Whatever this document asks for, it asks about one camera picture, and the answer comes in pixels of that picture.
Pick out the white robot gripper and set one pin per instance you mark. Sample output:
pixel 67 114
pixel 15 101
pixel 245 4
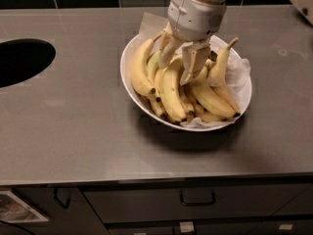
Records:
pixel 195 20

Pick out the large yellow banana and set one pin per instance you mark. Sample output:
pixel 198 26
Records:
pixel 168 84

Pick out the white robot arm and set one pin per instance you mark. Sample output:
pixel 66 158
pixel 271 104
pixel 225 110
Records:
pixel 191 23

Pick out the greenish yellow banana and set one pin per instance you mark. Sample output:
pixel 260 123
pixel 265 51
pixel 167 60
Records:
pixel 152 65

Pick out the yellow banana right of middle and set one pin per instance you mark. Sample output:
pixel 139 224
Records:
pixel 208 98

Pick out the white oval bowl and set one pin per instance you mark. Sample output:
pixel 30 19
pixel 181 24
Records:
pixel 125 69

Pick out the rightmost yellow banana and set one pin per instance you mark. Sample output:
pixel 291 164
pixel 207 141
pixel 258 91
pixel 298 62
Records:
pixel 217 74

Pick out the leftmost yellow banana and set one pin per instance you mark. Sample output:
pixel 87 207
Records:
pixel 139 78

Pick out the small lower yellow banana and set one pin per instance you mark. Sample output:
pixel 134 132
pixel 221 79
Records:
pixel 158 108

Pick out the white paper liner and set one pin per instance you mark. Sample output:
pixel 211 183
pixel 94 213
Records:
pixel 192 107

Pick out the dark round sink hole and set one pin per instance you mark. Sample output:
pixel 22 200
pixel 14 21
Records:
pixel 22 59

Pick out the grey drawer front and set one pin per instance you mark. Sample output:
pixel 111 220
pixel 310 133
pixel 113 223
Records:
pixel 164 205

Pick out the grey cabinet door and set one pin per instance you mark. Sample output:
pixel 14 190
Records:
pixel 78 219

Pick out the small white label sticker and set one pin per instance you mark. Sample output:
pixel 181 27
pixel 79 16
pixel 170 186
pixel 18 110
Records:
pixel 285 227

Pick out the paper sheet on cabinet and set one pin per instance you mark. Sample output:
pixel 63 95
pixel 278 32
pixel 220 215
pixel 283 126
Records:
pixel 14 209

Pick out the black drawer handle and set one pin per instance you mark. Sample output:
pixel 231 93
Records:
pixel 208 203

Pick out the black cabinet door handle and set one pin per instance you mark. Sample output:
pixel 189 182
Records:
pixel 62 197

